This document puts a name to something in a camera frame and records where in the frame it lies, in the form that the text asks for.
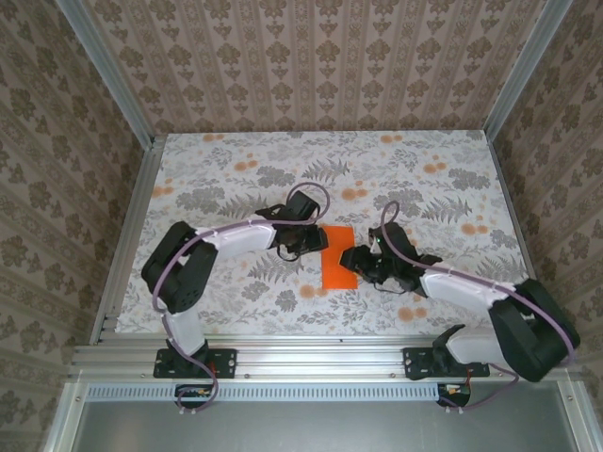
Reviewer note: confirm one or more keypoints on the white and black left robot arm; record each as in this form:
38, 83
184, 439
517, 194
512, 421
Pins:
240, 240

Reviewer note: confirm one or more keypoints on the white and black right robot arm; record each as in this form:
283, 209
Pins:
461, 287

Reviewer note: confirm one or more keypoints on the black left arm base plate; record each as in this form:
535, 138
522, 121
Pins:
226, 362

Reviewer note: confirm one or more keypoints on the aluminium cross rail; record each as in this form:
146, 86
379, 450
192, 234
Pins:
320, 360

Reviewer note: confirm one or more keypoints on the aluminium side rail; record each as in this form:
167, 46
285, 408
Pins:
126, 235
514, 207

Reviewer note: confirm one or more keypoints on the aluminium frame post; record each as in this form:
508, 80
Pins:
110, 70
525, 70

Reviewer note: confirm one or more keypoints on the black connector board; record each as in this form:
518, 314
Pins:
456, 398
193, 393

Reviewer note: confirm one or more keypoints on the floral patterned table cover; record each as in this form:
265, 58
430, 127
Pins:
282, 155

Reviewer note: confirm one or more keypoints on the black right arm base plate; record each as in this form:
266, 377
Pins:
417, 362

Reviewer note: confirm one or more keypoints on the grey metal sheet panel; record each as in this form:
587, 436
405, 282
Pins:
320, 428

